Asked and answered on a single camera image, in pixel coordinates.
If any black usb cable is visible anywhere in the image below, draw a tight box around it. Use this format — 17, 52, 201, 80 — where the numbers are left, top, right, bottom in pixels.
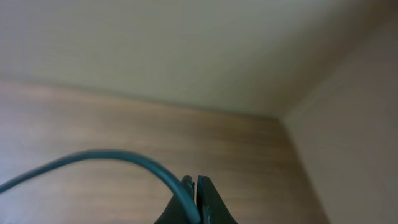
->
0, 149, 201, 224

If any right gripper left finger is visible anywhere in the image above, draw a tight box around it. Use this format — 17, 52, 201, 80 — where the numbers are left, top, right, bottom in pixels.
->
154, 175, 195, 224

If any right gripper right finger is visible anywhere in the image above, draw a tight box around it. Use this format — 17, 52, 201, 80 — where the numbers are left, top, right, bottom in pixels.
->
196, 175, 238, 224

